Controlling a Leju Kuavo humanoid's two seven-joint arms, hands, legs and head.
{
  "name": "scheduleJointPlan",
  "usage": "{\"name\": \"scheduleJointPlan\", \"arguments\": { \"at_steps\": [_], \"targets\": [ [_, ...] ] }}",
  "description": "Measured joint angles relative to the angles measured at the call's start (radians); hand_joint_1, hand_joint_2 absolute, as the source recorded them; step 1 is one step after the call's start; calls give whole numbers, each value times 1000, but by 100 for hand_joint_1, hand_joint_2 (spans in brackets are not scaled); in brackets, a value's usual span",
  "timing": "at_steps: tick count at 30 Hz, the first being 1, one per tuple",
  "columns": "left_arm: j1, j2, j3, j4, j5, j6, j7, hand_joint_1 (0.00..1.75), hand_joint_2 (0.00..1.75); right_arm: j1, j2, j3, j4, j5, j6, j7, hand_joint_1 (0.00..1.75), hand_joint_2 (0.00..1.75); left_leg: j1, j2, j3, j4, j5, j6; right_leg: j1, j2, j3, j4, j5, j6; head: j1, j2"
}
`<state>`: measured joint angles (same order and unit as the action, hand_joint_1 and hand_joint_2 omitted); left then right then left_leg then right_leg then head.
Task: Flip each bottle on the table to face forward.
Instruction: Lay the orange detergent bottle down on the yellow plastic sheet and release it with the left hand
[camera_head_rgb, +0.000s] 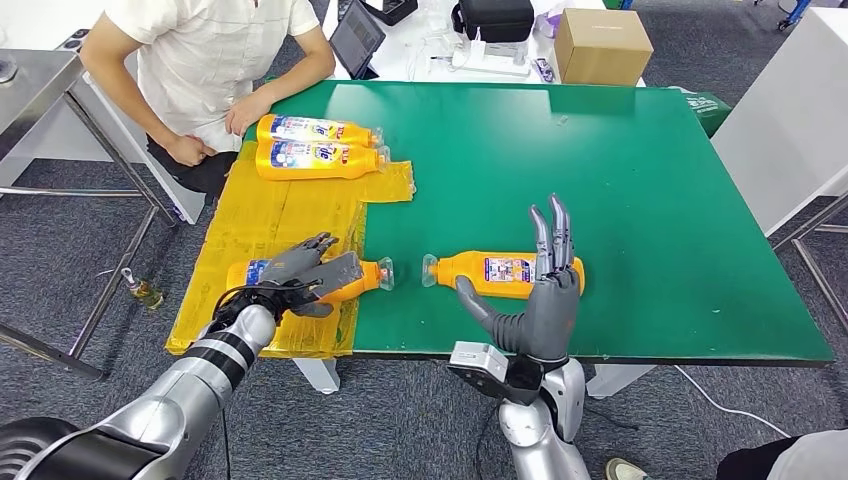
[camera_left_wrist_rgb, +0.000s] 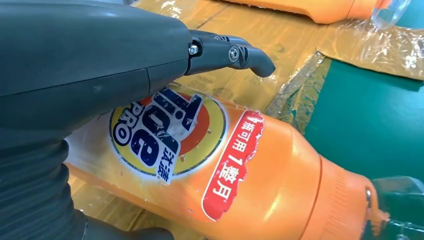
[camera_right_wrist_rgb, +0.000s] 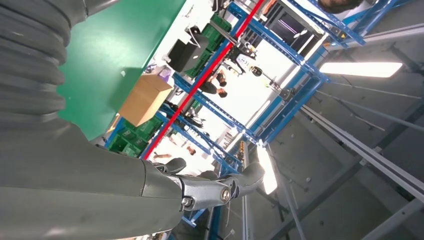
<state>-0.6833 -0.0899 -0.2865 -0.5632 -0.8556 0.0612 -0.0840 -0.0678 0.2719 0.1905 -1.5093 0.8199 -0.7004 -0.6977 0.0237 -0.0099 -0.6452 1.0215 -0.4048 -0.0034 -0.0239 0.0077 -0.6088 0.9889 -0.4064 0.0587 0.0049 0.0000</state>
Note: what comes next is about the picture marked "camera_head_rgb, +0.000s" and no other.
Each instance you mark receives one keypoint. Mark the person's left hand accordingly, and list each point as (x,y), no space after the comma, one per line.
(242,118)

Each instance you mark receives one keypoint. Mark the person's right hand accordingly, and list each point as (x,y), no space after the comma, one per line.
(189,151)

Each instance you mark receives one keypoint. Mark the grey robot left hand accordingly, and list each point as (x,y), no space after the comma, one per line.
(291,262)

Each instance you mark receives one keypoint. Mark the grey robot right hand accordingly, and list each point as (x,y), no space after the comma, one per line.
(550,318)

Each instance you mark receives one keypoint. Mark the orange detergent bottle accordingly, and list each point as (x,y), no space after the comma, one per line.
(464,265)
(305,169)
(291,126)
(368,278)

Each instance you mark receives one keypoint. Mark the person's right forearm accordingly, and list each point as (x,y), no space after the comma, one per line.
(126,99)

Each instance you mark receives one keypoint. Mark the person's left forearm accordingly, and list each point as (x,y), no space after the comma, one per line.
(298,83)

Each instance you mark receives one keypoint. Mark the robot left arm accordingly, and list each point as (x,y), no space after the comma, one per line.
(166,411)

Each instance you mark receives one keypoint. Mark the small yellow liquid bottle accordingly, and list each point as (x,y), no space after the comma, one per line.
(147,295)

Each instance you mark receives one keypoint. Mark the yellow taped cardboard mat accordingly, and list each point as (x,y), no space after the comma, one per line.
(265,218)

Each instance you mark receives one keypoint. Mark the person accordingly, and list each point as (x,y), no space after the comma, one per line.
(815,460)
(199,66)

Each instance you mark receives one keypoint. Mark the white table leg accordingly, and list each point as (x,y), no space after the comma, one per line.
(616,381)
(318,376)

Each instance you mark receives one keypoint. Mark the dark tablet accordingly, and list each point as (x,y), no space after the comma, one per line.
(356,40)

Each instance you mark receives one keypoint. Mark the black smartphone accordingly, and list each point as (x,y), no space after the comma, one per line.
(69,43)

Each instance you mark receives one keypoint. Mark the stainless steel table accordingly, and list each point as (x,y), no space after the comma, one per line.
(33,86)

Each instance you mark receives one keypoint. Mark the person's shoe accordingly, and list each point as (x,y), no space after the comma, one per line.
(626,472)

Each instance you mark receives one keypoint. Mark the black device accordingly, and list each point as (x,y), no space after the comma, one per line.
(391,10)

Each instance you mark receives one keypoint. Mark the small printed packet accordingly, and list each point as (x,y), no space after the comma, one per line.
(542,69)

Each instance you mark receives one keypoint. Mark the green bag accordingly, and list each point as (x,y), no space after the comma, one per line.
(705,109)

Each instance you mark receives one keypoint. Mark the brown cardboard box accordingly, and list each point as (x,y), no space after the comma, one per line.
(599,53)

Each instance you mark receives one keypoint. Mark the black carrying case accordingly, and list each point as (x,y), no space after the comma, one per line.
(493,20)

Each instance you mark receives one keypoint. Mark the purple plastic bag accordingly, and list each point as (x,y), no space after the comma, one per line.
(547,25)

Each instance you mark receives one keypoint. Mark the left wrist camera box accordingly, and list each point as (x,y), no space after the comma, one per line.
(338,275)

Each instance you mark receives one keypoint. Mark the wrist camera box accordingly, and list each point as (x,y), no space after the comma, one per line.
(338,275)
(477,361)

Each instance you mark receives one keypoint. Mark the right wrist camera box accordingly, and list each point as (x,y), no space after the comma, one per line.
(477,361)

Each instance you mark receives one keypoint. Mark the metal desk frame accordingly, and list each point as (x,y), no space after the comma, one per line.
(795,244)

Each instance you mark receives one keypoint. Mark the blue metal frame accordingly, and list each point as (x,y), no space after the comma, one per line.
(792,13)

